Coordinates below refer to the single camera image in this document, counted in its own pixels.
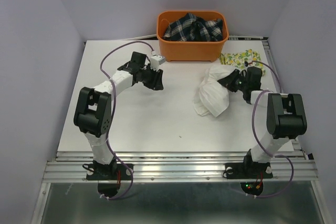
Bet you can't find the orange plastic basket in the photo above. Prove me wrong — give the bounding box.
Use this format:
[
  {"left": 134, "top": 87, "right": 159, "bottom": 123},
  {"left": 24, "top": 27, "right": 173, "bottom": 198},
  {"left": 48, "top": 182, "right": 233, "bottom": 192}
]
[{"left": 156, "top": 10, "right": 229, "bottom": 62}]

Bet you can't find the white skirt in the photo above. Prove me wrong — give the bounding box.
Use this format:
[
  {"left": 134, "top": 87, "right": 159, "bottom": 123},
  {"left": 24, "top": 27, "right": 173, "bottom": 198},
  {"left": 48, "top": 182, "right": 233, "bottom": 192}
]
[{"left": 193, "top": 65, "right": 236, "bottom": 118}]

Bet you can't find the aluminium right side rail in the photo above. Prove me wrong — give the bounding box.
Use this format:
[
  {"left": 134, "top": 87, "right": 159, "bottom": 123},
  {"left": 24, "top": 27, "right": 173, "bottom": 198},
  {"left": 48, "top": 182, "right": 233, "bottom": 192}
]
[{"left": 262, "top": 36, "right": 305, "bottom": 156}]

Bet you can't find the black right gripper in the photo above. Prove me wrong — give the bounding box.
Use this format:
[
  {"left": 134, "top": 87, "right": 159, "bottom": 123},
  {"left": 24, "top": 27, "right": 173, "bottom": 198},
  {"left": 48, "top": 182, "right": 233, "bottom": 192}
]
[{"left": 216, "top": 68, "right": 248, "bottom": 92}]

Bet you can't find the aluminium front rail frame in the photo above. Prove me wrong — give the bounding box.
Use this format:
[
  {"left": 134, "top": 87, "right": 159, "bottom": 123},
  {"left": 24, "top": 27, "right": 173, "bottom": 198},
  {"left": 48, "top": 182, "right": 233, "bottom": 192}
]
[{"left": 43, "top": 150, "right": 319, "bottom": 183}]

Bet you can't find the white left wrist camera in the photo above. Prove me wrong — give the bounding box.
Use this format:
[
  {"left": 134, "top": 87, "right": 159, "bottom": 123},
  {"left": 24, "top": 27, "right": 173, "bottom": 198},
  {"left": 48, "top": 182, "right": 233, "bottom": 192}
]
[{"left": 149, "top": 55, "right": 166, "bottom": 71}]

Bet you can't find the lemon print skirt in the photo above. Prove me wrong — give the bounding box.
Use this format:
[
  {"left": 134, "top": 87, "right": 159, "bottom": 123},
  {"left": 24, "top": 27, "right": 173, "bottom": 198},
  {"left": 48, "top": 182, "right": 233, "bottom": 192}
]
[{"left": 219, "top": 49, "right": 266, "bottom": 76}]

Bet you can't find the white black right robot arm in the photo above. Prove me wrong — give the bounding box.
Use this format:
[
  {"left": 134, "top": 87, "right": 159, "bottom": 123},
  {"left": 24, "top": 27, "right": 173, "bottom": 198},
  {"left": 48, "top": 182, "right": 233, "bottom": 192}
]
[{"left": 218, "top": 66, "right": 307, "bottom": 179}]

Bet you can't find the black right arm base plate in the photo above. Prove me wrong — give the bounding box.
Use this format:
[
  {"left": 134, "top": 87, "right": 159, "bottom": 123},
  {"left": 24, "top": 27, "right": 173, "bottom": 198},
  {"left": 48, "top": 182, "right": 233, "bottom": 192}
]
[{"left": 222, "top": 162, "right": 273, "bottom": 180}]

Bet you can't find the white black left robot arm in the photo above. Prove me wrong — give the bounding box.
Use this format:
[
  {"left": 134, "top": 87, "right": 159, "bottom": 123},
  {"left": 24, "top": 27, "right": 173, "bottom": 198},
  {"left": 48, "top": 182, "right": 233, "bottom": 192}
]
[{"left": 73, "top": 52, "right": 165, "bottom": 180}]

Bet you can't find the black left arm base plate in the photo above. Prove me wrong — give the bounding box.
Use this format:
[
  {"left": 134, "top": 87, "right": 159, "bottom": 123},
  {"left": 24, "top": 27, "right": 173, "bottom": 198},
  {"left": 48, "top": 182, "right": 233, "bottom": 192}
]
[{"left": 82, "top": 163, "right": 131, "bottom": 181}]

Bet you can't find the dark plaid skirt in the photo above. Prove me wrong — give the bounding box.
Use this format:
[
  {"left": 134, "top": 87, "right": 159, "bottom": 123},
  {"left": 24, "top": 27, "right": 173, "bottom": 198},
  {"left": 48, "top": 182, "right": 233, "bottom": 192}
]
[{"left": 163, "top": 13, "right": 224, "bottom": 42}]

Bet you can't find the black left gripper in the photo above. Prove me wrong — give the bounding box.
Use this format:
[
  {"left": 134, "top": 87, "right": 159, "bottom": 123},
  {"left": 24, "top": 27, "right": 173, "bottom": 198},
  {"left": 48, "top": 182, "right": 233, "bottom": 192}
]
[{"left": 140, "top": 65, "right": 164, "bottom": 91}]

